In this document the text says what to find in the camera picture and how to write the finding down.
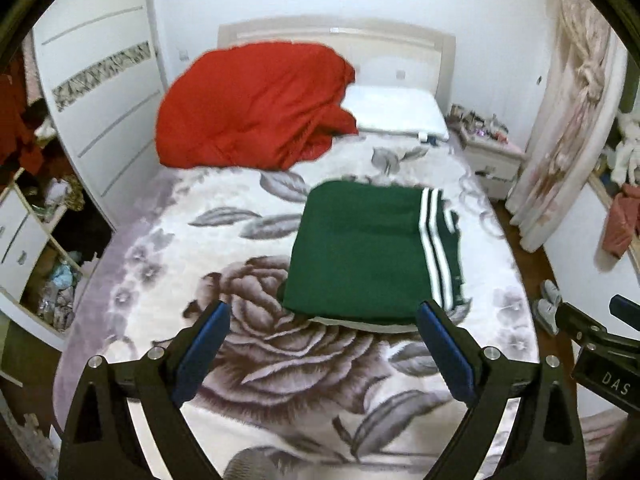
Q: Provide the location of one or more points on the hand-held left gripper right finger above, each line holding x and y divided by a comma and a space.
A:
446, 352

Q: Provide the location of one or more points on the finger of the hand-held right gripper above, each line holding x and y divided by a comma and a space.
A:
592, 327
627, 310

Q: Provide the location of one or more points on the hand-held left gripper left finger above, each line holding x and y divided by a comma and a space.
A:
205, 345

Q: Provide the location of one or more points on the green varsity jacket white sleeves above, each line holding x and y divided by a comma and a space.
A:
360, 255

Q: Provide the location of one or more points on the red clothes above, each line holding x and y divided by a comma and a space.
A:
20, 130

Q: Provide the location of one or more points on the grey slipper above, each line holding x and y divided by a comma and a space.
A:
545, 316
551, 294

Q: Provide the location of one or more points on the white desk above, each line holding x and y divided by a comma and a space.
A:
575, 255

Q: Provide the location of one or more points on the pink cloth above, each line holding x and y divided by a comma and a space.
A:
622, 220

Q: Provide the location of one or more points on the floral bed blanket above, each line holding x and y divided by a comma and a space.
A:
200, 240

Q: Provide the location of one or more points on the pile of cabinet clutter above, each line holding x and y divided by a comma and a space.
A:
62, 285

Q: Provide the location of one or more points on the white plush toy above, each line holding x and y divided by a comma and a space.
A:
627, 150

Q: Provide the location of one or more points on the white nightstand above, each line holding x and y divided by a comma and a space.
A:
492, 160

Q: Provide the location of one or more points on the floral pink curtain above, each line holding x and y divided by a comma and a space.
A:
570, 110

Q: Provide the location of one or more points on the white drawer cabinet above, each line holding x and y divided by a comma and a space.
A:
20, 245

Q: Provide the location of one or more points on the small white device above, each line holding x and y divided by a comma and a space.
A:
426, 137

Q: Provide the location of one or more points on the group of small bottles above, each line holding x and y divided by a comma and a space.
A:
477, 122

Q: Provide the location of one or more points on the red duvet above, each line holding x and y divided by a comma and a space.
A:
250, 110

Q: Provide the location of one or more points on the white pillow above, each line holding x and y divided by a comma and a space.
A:
395, 110

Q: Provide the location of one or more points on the beige bed headboard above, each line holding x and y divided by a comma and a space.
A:
390, 45

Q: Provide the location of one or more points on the white wardrobe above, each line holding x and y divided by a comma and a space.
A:
100, 25

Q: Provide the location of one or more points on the wall socket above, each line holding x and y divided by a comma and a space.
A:
184, 54

